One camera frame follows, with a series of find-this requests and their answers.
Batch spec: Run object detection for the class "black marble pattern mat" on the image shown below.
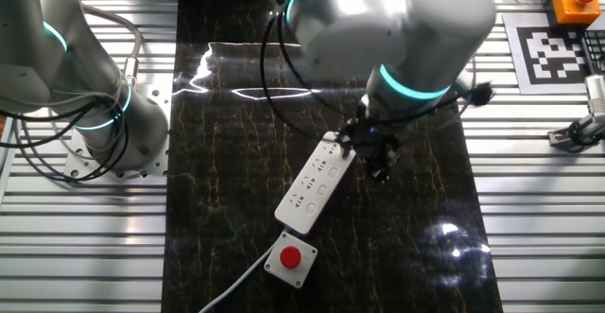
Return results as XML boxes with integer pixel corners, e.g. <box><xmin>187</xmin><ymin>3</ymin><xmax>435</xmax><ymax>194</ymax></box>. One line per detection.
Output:
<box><xmin>160</xmin><ymin>0</ymin><xmax>505</xmax><ymax>313</ymax></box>

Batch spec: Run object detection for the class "grey braided hose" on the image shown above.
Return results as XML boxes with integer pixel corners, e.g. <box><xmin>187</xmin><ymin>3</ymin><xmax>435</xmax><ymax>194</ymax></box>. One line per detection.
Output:
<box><xmin>78</xmin><ymin>3</ymin><xmax>144</xmax><ymax>88</ymax></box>

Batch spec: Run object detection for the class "black white fiducial marker sheet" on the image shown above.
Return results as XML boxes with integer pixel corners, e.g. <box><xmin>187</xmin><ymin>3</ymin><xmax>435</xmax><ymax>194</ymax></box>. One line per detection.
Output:
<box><xmin>501</xmin><ymin>12</ymin><xmax>592</xmax><ymax>96</ymax></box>

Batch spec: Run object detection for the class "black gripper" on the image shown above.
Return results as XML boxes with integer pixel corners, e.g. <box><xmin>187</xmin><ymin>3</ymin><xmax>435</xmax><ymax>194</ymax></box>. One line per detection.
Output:
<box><xmin>334</xmin><ymin>113</ymin><xmax>402</xmax><ymax>184</ymax></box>

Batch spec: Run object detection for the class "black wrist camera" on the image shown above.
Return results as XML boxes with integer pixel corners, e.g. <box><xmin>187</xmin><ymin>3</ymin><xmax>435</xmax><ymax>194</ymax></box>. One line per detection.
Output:
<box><xmin>471</xmin><ymin>82</ymin><xmax>496</xmax><ymax>107</ymax></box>

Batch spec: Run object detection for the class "white power strip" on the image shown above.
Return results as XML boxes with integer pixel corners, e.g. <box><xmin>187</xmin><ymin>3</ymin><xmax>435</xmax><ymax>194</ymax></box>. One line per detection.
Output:
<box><xmin>273</xmin><ymin>130</ymin><xmax>358</xmax><ymax>236</ymax></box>

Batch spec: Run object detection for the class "orange emergency stop box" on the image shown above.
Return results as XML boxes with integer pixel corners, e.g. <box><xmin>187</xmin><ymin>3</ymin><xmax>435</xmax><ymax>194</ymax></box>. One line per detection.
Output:
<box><xmin>551</xmin><ymin>0</ymin><xmax>602</xmax><ymax>26</ymax></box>

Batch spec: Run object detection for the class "silver camera mount bracket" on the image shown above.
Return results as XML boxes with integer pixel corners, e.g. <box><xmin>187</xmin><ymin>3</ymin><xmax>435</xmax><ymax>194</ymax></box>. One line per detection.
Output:
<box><xmin>547</xmin><ymin>113</ymin><xmax>605</xmax><ymax>154</ymax></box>

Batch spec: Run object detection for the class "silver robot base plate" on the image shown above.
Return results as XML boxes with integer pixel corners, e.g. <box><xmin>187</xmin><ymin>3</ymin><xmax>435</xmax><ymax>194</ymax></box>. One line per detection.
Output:
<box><xmin>63</xmin><ymin>83</ymin><xmax>172</xmax><ymax>181</ymax></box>

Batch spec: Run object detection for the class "black keyboard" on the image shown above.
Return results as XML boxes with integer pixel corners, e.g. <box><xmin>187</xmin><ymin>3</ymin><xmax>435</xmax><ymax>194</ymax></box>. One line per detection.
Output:
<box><xmin>580</xmin><ymin>28</ymin><xmax>605</xmax><ymax>76</ymax></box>

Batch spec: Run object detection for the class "grey box with red button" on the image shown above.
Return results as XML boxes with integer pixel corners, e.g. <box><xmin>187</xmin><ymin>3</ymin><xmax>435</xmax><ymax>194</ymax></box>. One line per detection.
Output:
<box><xmin>263</xmin><ymin>232</ymin><xmax>319</xmax><ymax>289</ymax></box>

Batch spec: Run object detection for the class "light grey power cord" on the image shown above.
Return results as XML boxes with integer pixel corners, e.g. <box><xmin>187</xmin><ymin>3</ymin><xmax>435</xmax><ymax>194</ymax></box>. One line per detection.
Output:
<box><xmin>197</xmin><ymin>229</ymin><xmax>288</xmax><ymax>313</ymax></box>

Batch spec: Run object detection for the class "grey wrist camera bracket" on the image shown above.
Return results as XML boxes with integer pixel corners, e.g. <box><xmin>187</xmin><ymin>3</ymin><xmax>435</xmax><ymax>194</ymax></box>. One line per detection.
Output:
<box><xmin>451</xmin><ymin>77</ymin><xmax>475</xmax><ymax>102</ymax></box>

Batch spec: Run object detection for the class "ribbed silver camera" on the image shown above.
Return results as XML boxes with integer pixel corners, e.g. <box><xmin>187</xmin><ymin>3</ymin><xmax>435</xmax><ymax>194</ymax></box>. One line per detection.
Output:
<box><xmin>584</xmin><ymin>74</ymin><xmax>605</xmax><ymax>115</ymax></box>

